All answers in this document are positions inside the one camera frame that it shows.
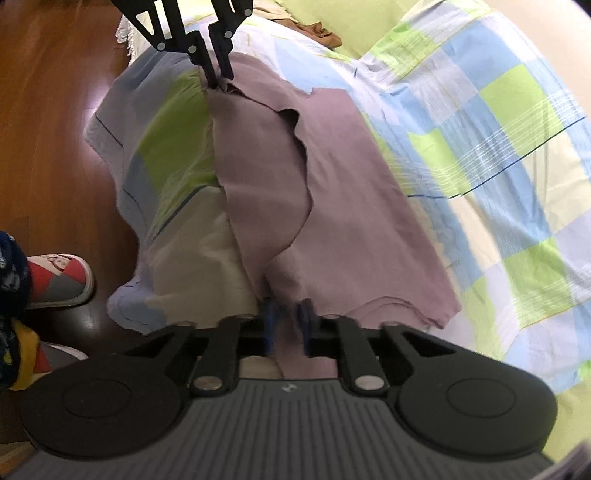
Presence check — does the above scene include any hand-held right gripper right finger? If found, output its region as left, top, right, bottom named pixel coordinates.
left=295, top=299, right=458, bottom=397

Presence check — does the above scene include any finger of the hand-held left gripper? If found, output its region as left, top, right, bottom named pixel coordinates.
left=111, top=0, right=219, bottom=89
left=208, top=0, right=254, bottom=80

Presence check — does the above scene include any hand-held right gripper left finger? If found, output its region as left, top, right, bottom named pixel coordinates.
left=113, top=299, right=283, bottom=398

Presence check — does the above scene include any purple garment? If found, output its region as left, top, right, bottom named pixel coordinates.
left=205, top=51, right=462, bottom=384

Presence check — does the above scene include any beige garment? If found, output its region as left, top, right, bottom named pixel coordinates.
left=254, top=0, right=296, bottom=24

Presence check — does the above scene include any brown garment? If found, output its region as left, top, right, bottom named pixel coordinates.
left=295, top=21, right=343, bottom=49

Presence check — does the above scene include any green covered sofa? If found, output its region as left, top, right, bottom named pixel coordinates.
left=115, top=0, right=591, bottom=462

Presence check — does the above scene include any red grey slipper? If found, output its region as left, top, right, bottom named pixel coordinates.
left=25, top=253, right=95, bottom=309
left=39, top=342, right=89, bottom=376

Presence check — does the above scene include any checkered blue green blanket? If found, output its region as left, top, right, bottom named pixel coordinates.
left=85, top=0, right=591, bottom=393

